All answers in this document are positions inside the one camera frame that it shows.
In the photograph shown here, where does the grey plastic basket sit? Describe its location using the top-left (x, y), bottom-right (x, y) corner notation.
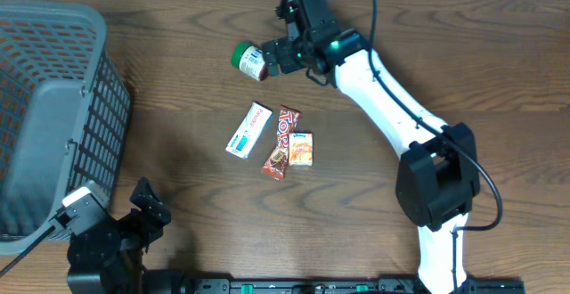
top-left (1, 0), bottom-right (131, 255)

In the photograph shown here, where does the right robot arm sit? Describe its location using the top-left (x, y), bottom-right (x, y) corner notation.
top-left (262, 0), bottom-right (480, 293)

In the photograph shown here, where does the orange tissue pack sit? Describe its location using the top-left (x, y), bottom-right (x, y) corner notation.
top-left (289, 133), bottom-right (314, 166)

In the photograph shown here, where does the green lid jar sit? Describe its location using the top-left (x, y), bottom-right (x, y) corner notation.
top-left (231, 41), bottom-right (268, 81)

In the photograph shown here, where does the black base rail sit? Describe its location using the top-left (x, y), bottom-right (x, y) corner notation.
top-left (176, 277), bottom-right (525, 294)

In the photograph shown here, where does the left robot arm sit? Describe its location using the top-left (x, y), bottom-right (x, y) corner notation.
top-left (63, 177), bottom-right (194, 293)

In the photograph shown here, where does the white Panadol box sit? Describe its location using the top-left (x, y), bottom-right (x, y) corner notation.
top-left (225, 102), bottom-right (273, 159)

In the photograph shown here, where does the red Top candy wrapper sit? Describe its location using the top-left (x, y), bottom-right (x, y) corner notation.
top-left (262, 105), bottom-right (302, 181)

